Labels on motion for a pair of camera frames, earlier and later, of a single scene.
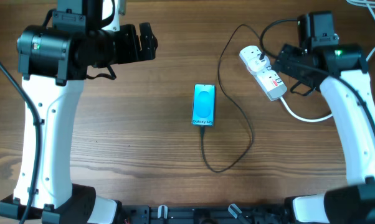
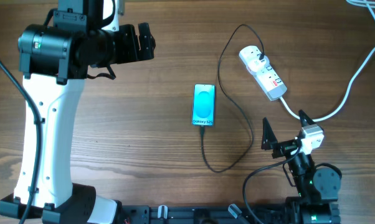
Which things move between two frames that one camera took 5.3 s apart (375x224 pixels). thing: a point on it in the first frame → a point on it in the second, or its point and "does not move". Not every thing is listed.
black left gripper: (132, 52) does not move
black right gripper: (286, 58) → (270, 139)
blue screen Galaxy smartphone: (203, 106) does not move
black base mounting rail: (233, 214) does not move
